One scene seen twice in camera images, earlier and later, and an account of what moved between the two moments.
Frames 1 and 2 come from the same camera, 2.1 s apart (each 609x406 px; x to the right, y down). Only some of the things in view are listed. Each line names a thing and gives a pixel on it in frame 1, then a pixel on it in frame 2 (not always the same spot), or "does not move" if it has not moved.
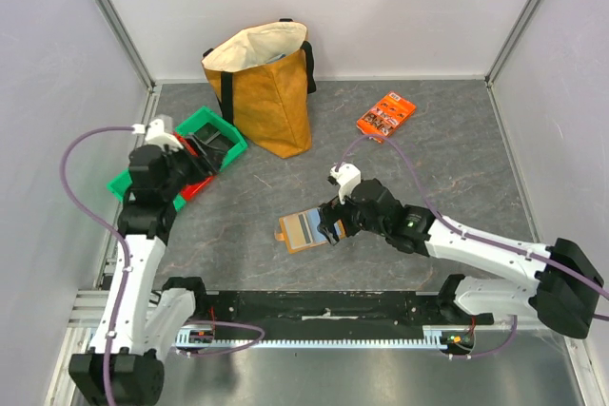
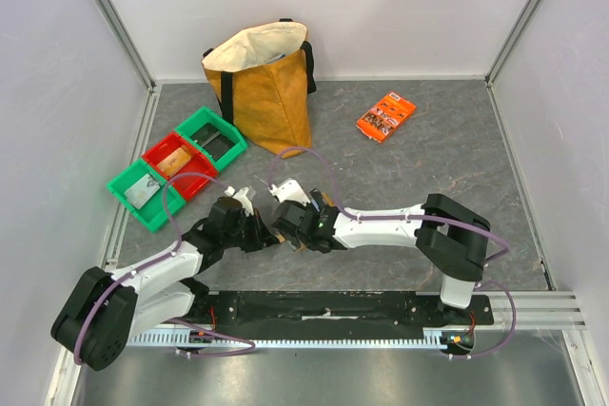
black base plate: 261,309 does not move
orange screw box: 386,115 does not move
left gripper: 208,161 to 262,236
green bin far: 205,116 does not move
